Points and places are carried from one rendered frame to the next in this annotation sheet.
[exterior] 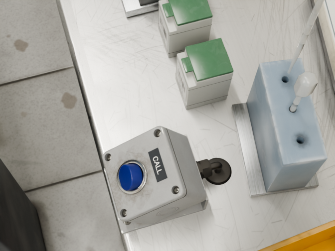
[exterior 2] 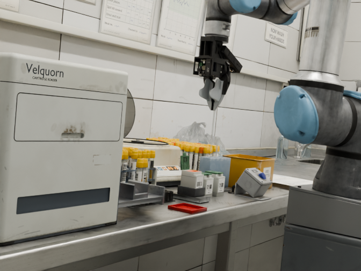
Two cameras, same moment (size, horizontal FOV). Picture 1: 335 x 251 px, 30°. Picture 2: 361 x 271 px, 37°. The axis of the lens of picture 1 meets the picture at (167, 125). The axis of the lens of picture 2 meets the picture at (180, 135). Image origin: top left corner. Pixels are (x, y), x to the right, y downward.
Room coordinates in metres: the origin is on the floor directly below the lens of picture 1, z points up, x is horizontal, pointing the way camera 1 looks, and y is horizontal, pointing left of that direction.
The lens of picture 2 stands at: (1.28, 1.13, 1.12)
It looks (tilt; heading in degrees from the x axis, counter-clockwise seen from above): 3 degrees down; 234
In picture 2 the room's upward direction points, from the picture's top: 5 degrees clockwise
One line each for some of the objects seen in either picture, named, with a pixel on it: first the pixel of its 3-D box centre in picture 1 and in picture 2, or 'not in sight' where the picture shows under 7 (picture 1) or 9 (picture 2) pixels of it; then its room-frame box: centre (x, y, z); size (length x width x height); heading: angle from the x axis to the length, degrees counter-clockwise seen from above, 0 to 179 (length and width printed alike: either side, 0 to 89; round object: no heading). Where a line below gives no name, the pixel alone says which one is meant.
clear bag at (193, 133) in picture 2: not in sight; (189, 143); (-0.07, -0.64, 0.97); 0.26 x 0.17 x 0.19; 33
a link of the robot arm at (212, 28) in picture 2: not in sight; (218, 30); (0.28, -0.10, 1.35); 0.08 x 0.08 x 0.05
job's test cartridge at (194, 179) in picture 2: not in sight; (192, 183); (0.41, 0.02, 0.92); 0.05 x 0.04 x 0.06; 110
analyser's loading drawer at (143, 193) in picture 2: not in sight; (123, 194); (0.70, 0.16, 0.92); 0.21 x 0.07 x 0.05; 20
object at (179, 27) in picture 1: (184, 22); (202, 185); (0.35, -0.01, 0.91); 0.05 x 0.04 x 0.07; 110
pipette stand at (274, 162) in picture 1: (281, 129); (214, 173); (0.23, -0.11, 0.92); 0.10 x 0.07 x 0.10; 12
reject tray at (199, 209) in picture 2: not in sight; (187, 208); (0.50, 0.13, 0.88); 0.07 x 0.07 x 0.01; 20
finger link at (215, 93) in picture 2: not in sight; (215, 94); (0.28, -0.08, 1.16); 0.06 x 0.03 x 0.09; 12
